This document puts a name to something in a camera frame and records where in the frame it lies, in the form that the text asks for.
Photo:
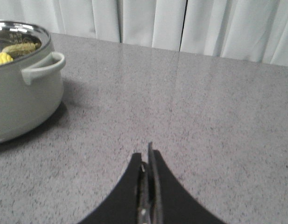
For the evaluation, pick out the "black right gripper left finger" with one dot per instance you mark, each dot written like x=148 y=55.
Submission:
x=121 y=205

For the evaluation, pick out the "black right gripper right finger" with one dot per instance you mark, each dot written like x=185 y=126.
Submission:
x=171 y=202

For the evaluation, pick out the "white curtain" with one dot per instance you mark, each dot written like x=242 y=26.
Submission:
x=253 y=30

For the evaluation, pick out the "yellow corn cob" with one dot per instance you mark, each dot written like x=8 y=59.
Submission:
x=5 y=58

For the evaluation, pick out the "pale green electric cooking pot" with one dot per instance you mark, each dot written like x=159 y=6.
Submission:
x=31 y=86

